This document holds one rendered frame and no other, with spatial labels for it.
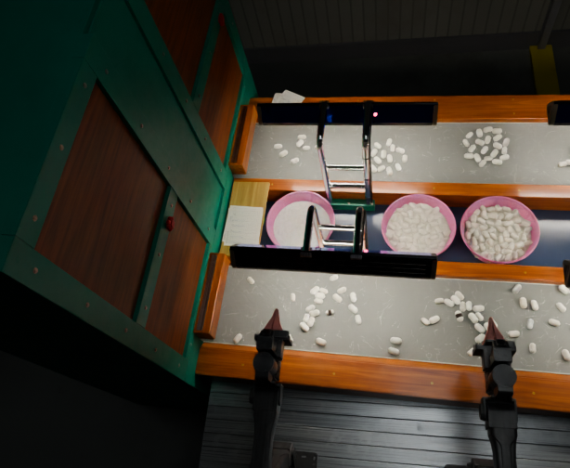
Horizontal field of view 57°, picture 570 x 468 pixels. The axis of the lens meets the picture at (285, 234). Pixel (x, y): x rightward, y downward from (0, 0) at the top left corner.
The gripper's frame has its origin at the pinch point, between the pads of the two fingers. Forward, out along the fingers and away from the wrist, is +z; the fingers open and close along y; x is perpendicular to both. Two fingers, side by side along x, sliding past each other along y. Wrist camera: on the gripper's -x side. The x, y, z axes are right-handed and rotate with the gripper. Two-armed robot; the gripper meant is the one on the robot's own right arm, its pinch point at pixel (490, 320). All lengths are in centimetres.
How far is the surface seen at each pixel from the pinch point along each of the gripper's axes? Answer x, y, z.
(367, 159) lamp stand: 1, 35, 56
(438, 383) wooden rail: 30.4, 11.6, -10.5
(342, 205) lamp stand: 33, 45, 58
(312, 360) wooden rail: 30, 52, -5
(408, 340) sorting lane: 32.3, 20.8, 3.7
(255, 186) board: 26, 80, 63
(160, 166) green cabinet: -31, 91, 31
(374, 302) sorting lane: 31.8, 32.1, 16.8
